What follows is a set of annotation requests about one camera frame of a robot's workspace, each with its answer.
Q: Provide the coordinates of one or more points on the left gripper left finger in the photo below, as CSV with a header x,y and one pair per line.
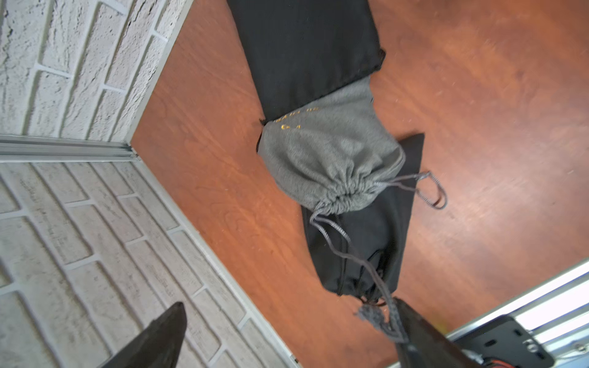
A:
x,y
159,345

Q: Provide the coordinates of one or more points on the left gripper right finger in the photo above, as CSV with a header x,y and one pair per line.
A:
x,y
425,346

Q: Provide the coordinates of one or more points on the black printed drawstring pouch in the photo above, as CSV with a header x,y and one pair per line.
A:
x,y
375,220

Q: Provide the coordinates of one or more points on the grey fabric pouch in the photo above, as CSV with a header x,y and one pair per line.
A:
x,y
341,126

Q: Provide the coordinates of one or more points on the black fabric pouch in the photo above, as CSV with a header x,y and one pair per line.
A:
x,y
301,51

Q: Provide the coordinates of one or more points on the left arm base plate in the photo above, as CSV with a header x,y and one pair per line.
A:
x,y
505,340

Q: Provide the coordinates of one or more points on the aluminium rail frame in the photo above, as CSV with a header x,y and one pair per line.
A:
x,y
555,313

